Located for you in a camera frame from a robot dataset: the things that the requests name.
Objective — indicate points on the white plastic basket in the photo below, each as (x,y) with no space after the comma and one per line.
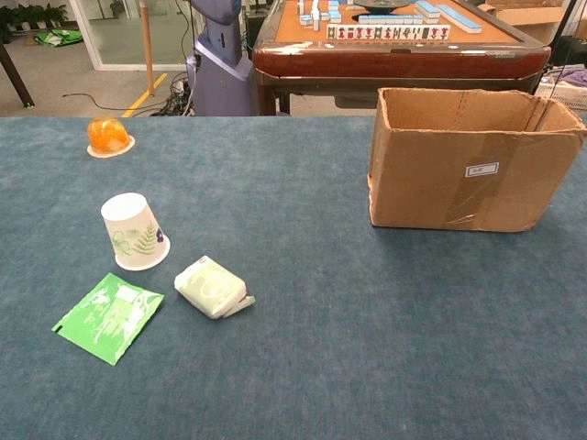
(561,95)

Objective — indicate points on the white fern print paper cup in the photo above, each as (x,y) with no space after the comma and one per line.
(133,229)

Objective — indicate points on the purple cloth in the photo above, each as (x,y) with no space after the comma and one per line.
(575,75)

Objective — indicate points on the brown mahjong table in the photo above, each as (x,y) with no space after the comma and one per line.
(390,62)

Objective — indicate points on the brown cardboard box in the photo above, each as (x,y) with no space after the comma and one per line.
(426,183)

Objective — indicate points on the face-up mahjong tile row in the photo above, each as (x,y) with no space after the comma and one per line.
(390,32)

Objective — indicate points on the dark slanted table leg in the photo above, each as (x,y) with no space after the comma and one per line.
(18,82)

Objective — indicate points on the green bag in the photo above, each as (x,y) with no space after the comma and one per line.
(57,37)

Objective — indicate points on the orange jelly cup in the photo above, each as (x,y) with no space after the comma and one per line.
(107,135)

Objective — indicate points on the potted plants row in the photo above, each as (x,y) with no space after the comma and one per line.
(32,16)

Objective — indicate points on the blue-backed mahjong tile wall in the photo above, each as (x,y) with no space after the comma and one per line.
(390,19)
(428,9)
(461,19)

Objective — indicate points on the blue felt table cover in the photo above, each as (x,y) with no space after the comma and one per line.
(293,366)

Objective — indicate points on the wooden pole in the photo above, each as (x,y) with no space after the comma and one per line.
(147,46)

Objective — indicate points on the white framed glass partition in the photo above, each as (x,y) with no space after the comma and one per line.
(137,67)

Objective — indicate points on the green snack packet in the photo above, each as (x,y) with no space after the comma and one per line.
(105,321)

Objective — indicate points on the pale green packet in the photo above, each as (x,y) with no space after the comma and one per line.
(206,286)

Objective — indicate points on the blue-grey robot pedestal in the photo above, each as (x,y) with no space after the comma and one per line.
(220,78)

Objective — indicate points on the dark round dice dome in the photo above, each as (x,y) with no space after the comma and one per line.
(378,4)

